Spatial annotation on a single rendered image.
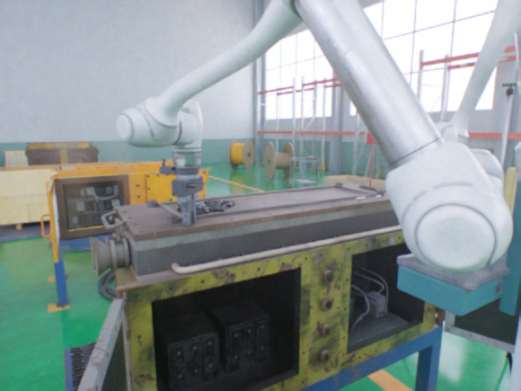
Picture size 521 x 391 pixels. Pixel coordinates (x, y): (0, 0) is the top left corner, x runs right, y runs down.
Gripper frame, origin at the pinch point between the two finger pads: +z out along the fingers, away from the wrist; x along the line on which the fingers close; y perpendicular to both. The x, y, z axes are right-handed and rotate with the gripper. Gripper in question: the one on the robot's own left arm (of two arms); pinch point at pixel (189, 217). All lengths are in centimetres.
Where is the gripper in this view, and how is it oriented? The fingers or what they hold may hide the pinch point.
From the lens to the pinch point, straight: 118.5
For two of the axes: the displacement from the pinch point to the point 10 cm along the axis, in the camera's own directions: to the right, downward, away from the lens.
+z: 0.0, 9.8, 1.8
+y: 9.6, 0.5, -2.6
